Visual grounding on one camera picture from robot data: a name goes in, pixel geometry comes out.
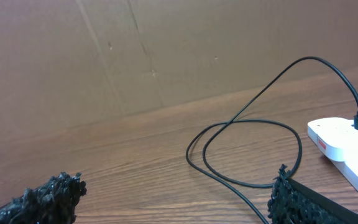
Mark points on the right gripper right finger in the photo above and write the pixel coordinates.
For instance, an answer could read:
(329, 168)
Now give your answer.
(293, 203)

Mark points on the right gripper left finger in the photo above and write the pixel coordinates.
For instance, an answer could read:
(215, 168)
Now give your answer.
(52, 203)

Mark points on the white USB charger plug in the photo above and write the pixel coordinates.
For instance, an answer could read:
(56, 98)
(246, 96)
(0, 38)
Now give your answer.
(336, 138)

